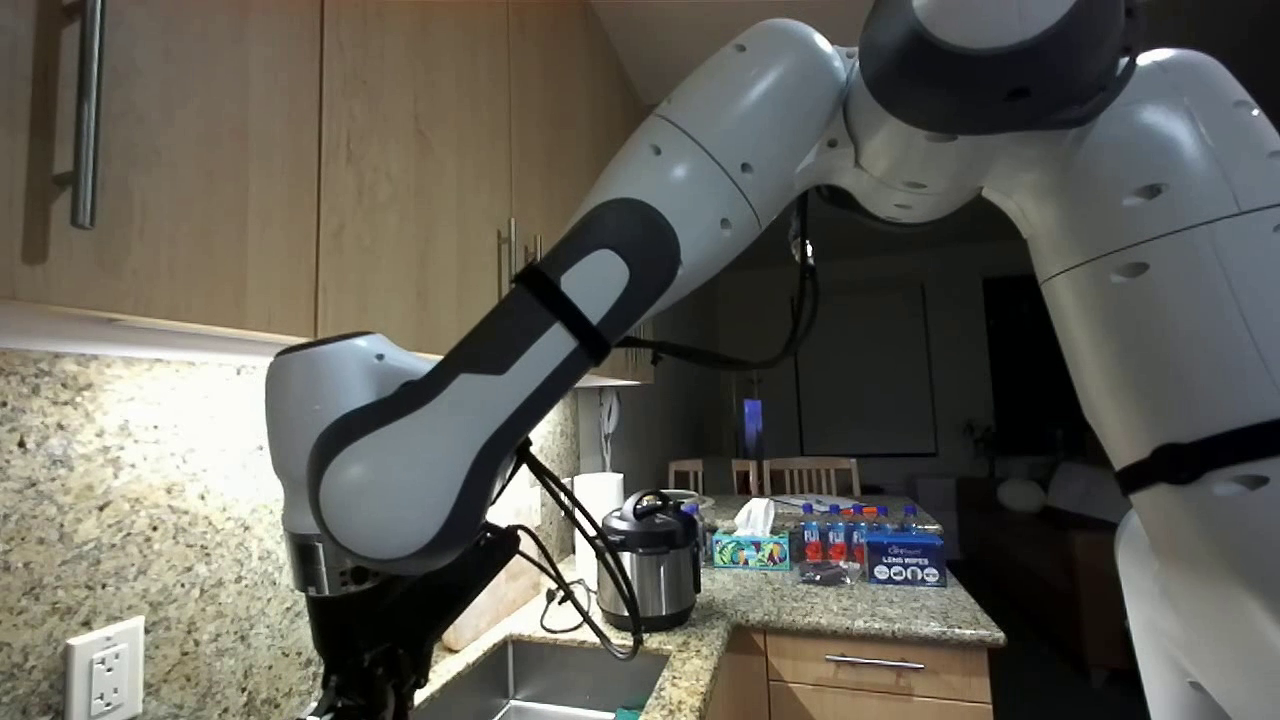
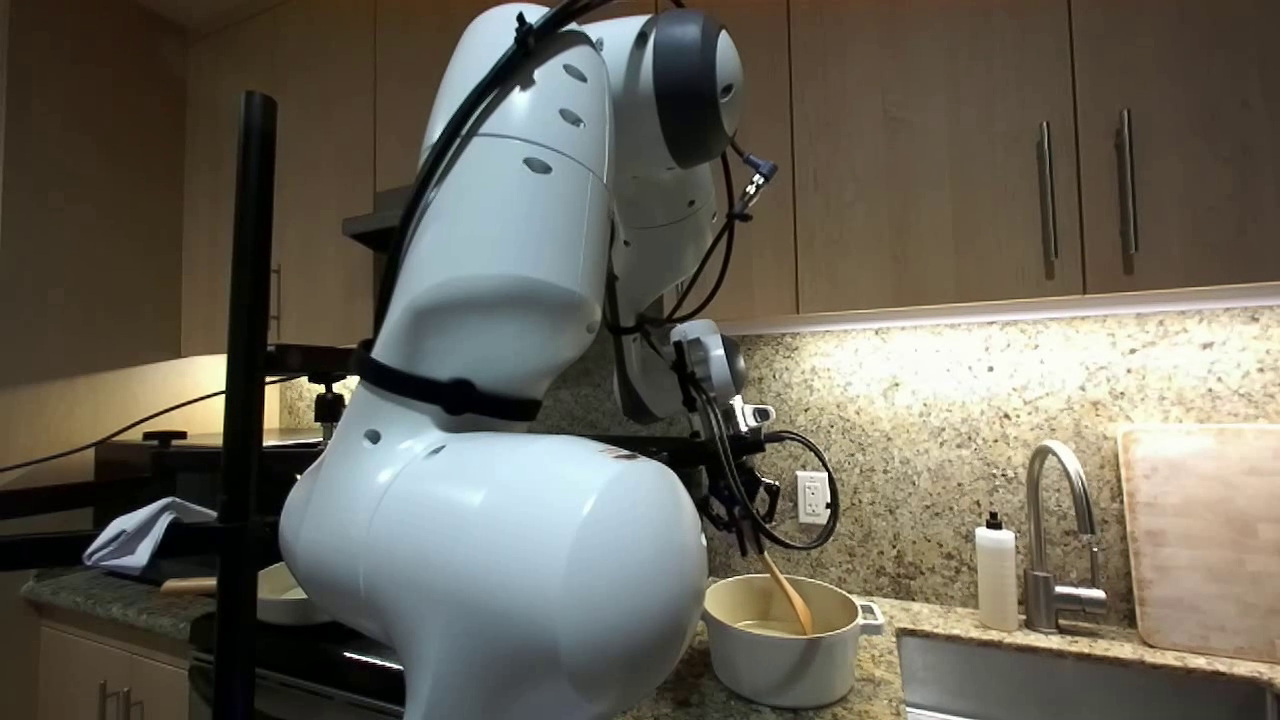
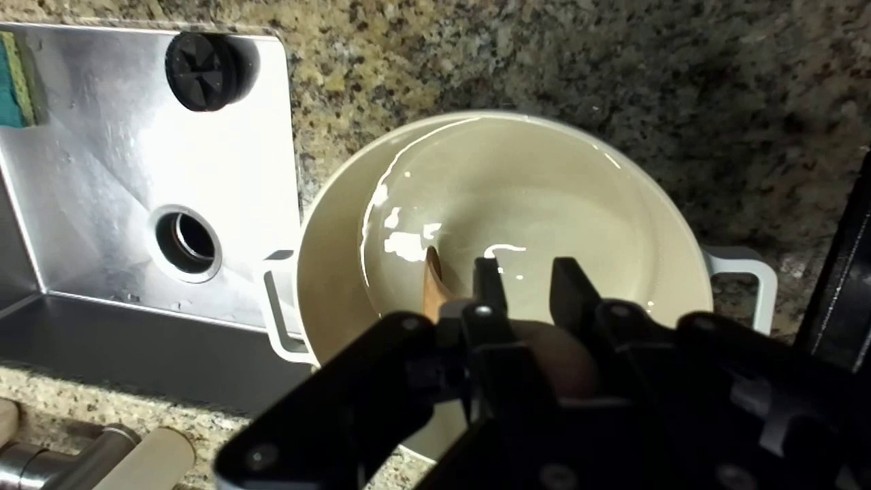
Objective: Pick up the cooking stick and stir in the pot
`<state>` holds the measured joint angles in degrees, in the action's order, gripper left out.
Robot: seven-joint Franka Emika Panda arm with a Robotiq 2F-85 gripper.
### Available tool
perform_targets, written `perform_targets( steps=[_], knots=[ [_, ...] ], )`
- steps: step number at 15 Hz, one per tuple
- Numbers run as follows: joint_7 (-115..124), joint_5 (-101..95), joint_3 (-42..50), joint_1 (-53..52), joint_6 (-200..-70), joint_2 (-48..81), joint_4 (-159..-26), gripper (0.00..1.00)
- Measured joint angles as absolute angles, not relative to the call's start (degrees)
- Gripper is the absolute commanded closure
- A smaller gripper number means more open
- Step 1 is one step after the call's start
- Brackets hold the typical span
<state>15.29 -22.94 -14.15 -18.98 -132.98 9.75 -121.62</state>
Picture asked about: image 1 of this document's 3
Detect stainless steel sink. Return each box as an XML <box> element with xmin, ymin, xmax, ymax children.
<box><xmin>414</xmin><ymin>630</ymin><xmax>674</xmax><ymax>720</ymax></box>

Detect white wall power outlet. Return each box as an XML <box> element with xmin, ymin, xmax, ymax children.
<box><xmin>61</xmin><ymin>613</ymin><xmax>149</xmax><ymax>720</ymax></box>

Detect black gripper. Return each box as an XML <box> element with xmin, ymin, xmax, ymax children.
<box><xmin>302</xmin><ymin>525</ymin><xmax>524</xmax><ymax>720</ymax></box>

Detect pack of water bottles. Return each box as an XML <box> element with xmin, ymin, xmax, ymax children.
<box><xmin>792</xmin><ymin>497</ymin><xmax>952</xmax><ymax>592</ymax></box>

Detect steel rice cooker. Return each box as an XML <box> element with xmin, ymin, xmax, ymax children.
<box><xmin>593</xmin><ymin>487</ymin><xmax>708</xmax><ymax>635</ymax></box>

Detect wooden base cabinet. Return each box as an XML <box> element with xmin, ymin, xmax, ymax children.
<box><xmin>696</xmin><ymin>623</ymin><xmax>1000</xmax><ymax>720</ymax></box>

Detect wooden cutting board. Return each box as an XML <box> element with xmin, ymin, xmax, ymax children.
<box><xmin>435</xmin><ymin>555</ymin><xmax>551</xmax><ymax>656</ymax></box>

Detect steel drawer handle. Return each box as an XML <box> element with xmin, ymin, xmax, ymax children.
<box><xmin>820</xmin><ymin>649</ymin><xmax>928</xmax><ymax>675</ymax></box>

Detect wooden dining chair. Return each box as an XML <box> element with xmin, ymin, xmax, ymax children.
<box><xmin>665</xmin><ymin>451</ymin><xmax>708</xmax><ymax>497</ymax></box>
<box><xmin>759</xmin><ymin>451</ymin><xmax>863</xmax><ymax>500</ymax></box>
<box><xmin>723</xmin><ymin>451</ymin><xmax>763</xmax><ymax>500</ymax></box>

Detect steel upper cabinet handle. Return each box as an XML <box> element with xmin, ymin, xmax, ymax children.
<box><xmin>494</xmin><ymin>217</ymin><xmax>520</xmax><ymax>300</ymax></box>
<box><xmin>48</xmin><ymin>0</ymin><xmax>109</xmax><ymax>232</ymax></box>

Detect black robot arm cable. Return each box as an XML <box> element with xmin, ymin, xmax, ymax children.
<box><xmin>507</xmin><ymin>190</ymin><xmax>824</xmax><ymax>663</ymax></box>

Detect teal tissue box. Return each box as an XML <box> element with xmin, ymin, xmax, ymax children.
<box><xmin>708</xmin><ymin>492</ymin><xmax>798</xmax><ymax>576</ymax></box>

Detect wooden upper cabinets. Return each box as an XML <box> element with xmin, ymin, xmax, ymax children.
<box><xmin>0</xmin><ymin>0</ymin><xmax>656</xmax><ymax>391</ymax></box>

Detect white paper towel roll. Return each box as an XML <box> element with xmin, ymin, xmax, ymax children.
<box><xmin>569</xmin><ymin>469</ymin><xmax>630</xmax><ymax>592</ymax></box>

